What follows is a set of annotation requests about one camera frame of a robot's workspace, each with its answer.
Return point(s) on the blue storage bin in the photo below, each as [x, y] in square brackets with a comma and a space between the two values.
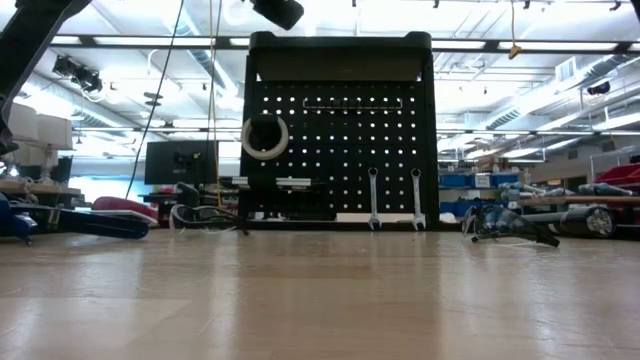
[505, 180]
[450, 207]
[452, 181]

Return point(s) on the silver combination wrench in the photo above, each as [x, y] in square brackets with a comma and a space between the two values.
[373, 200]
[416, 200]

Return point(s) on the black pegboard bracket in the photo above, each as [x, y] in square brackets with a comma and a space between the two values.
[262, 183]

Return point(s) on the wooden workbench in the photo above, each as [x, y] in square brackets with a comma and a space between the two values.
[600, 201]

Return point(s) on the red hand tool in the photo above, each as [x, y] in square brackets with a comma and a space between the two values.
[120, 204]

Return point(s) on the black pegboard tool cart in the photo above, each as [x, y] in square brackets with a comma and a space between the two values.
[340, 60]

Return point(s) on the black hanging camera rig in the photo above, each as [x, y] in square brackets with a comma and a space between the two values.
[80, 75]

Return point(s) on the grey teal power tool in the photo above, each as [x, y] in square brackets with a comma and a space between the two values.
[600, 190]

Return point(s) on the black computer monitor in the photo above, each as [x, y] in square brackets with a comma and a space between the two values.
[165, 165]

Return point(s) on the yellow hanging tag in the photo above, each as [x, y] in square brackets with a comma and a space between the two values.
[514, 51]

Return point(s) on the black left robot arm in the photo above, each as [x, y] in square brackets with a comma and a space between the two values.
[30, 35]

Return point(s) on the black aluminium table frame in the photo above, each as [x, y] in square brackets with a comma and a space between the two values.
[300, 225]

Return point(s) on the black pegboard hook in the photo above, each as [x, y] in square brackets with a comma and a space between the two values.
[265, 130]

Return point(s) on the white tape roll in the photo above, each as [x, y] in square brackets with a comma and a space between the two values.
[244, 137]

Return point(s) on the black safety glasses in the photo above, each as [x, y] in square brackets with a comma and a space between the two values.
[220, 214]
[505, 222]

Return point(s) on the blue caulking gun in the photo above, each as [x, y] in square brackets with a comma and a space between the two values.
[100, 225]

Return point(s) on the black ceiling device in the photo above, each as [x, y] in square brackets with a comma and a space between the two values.
[599, 88]

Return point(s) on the red storage bin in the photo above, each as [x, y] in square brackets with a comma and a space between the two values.
[622, 176]

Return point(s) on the black flashlight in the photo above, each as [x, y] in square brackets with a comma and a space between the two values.
[585, 222]

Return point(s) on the black office chair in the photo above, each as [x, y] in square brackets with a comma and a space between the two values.
[187, 192]

